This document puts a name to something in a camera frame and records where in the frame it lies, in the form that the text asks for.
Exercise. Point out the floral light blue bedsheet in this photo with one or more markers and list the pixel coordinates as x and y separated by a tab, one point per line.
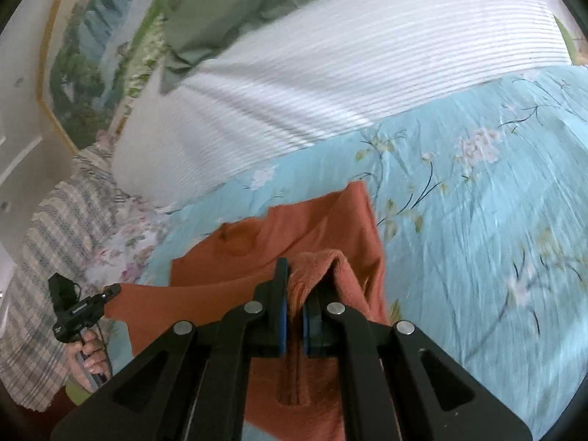
459	239

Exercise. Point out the landscape wall poster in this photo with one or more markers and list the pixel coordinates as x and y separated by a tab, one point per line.
96	50

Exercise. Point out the floral pillow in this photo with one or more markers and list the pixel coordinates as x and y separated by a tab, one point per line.
126	239

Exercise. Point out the plaid blanket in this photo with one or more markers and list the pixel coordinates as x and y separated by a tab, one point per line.
59	257

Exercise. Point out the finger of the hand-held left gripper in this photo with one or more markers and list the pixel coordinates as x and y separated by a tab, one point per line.
111	291

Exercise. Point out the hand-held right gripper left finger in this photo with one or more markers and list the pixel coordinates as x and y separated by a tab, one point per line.
282	326

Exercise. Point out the green cloth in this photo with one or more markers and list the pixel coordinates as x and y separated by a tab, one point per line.
257	14

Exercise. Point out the white striped pillow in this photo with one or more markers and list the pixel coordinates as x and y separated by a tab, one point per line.
321	82

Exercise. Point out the orange small garment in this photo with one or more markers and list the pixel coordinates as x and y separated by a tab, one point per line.
317	234

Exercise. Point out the person's left hand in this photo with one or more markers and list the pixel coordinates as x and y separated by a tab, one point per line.
87	360

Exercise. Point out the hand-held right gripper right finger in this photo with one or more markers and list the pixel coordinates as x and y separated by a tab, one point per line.
308	326

